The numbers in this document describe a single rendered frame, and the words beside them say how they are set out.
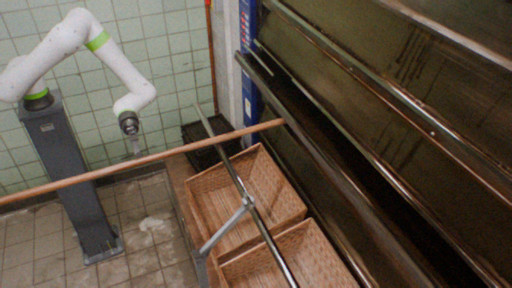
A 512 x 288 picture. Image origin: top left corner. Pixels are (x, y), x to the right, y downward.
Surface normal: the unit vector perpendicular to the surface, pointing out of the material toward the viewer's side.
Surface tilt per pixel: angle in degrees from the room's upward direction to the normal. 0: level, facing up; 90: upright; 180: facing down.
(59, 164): 90
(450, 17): 90
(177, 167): 0
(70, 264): 0
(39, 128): 90
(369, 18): 70
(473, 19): 90
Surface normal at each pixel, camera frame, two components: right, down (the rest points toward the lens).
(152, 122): 0.39, 0.58
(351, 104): -0.87, -0.03
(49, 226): -0.01, -0.77
